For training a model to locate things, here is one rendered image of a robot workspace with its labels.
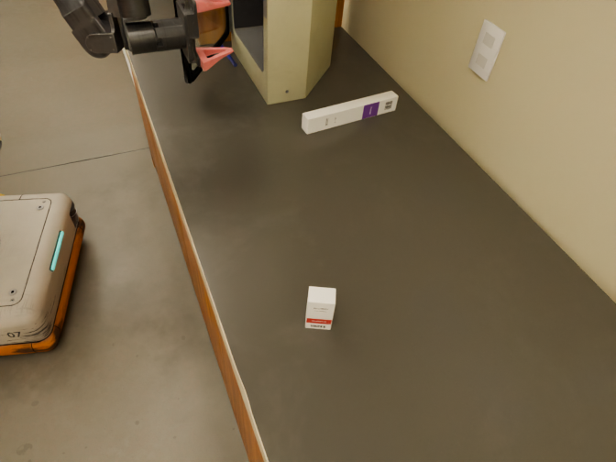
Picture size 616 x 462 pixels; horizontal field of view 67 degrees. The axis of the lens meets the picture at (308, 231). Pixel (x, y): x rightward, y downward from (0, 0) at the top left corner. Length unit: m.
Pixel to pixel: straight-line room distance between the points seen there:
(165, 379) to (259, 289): 1.04
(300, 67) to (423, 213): 0.50
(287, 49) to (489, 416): 0.91
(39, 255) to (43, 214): 0.21
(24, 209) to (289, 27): 1.34
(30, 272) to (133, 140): 1.15
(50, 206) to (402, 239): 1.50
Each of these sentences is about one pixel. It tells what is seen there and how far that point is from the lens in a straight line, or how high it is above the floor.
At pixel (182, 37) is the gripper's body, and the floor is 1.21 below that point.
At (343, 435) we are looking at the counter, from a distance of 0.74.
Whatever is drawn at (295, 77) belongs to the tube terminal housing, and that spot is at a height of 1.01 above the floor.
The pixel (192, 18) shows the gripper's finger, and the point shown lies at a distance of 0.98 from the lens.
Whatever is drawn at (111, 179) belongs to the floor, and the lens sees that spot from 2.57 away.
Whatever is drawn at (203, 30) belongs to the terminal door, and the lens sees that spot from 1.32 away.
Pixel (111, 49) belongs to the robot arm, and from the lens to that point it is 1.00.
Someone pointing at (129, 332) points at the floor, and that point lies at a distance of 1.96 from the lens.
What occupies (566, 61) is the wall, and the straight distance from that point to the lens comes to 1.05.
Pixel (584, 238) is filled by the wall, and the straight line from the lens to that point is 1.09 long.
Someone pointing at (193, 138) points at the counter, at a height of 0.94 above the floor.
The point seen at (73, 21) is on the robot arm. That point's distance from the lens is 1.02.
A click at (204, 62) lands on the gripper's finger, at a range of 1.03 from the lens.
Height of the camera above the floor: 1.64
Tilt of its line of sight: 48 degrees down
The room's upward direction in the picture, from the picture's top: 6 degrees clockwise
